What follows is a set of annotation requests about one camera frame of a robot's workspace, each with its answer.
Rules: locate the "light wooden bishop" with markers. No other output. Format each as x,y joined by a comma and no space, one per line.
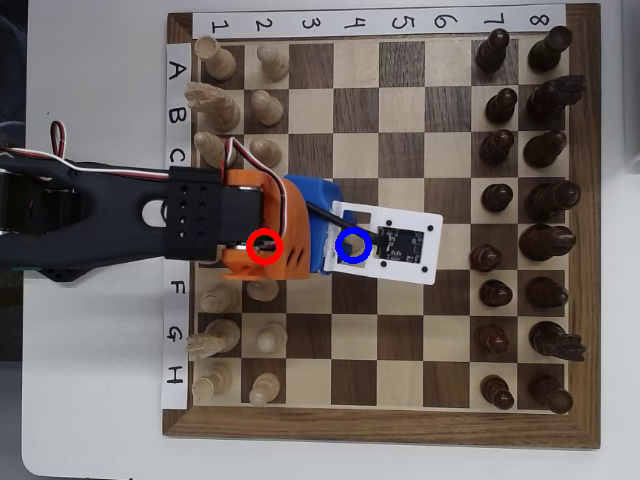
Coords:
215,149
217,299

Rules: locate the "dark wooden rook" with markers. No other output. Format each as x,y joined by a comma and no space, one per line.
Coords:
550,392
547,50

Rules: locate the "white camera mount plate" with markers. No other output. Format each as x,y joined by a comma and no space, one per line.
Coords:
431,247

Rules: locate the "dark wooden bishop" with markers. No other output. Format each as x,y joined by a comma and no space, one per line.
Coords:
544,149
546,292

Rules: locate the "light wooden knight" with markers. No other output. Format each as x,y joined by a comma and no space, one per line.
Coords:
222,110
222,332

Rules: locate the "dark wooden queen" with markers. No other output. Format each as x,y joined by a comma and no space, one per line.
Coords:
552,200

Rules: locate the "dark wooden knight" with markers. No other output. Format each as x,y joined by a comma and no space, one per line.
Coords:
550,100
550,337

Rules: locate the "dark wooden king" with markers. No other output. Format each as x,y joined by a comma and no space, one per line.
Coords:
545,242

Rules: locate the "white paper strip with numbers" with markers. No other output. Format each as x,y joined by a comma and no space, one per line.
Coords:
330,22

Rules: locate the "dark wooden pawn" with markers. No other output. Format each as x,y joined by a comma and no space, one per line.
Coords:
500,106
496,197
497,392
495,293
492,339
485,258
492,50
496,147

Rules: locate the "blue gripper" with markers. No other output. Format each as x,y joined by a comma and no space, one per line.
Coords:
320,192

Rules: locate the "white paper strip with letters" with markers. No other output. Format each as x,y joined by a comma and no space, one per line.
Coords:
175,100

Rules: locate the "wooden chessboard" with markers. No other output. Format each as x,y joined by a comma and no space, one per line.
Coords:
400,425

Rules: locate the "dark navy fabric object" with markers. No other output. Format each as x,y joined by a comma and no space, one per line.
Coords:
10,60

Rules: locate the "light wooden pawn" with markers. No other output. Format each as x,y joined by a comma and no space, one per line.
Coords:
262,291
356,246
272,62
265,387
267,152
270,340
267,107

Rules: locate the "light wooden rook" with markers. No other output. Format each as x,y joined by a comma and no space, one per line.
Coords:
212,382
220,62

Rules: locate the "black and orange robot arm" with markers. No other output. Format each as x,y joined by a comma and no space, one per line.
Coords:
110,230

